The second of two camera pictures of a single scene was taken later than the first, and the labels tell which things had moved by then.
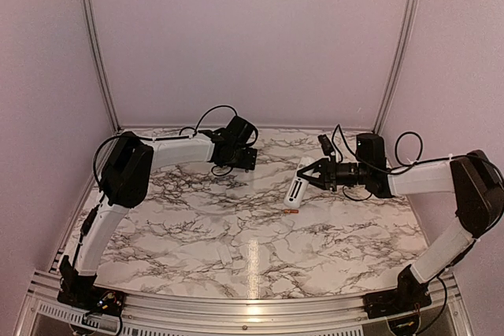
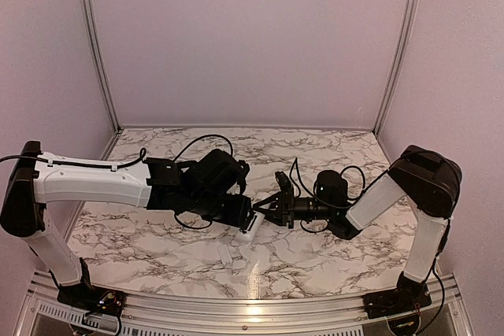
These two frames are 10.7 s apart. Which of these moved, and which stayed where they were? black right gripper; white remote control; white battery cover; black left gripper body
Moved: black right gripper; white remote control; black left gripper body
Stayed: white battery cover
